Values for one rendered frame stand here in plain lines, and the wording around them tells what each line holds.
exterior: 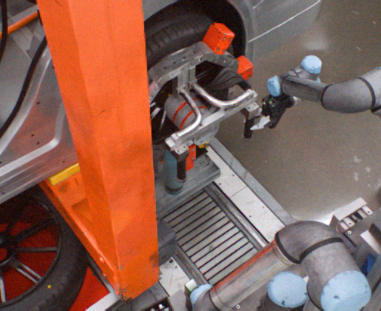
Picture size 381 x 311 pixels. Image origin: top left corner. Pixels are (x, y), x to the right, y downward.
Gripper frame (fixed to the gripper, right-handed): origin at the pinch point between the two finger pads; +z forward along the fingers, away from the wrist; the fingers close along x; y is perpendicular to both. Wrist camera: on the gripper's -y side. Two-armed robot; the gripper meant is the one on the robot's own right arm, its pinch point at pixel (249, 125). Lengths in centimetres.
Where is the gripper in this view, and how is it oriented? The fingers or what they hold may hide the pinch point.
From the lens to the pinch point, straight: 249.7
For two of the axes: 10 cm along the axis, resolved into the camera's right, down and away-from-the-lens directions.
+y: 0.2, -5.7, -8.2
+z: -7.9, 4.9, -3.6
